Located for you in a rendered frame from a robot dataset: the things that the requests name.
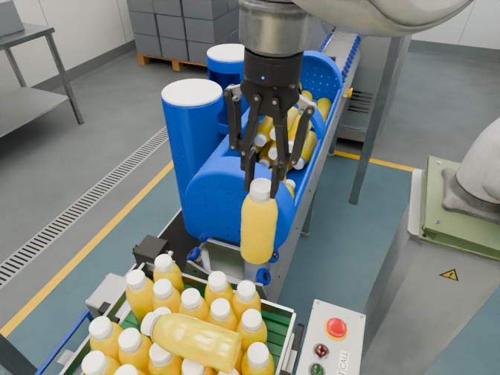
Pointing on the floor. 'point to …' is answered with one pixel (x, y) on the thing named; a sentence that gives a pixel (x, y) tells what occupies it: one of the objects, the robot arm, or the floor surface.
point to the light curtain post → (376, 114)
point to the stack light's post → (14, 360)
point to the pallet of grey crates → (182, 29)
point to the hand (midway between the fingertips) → (263, 174)
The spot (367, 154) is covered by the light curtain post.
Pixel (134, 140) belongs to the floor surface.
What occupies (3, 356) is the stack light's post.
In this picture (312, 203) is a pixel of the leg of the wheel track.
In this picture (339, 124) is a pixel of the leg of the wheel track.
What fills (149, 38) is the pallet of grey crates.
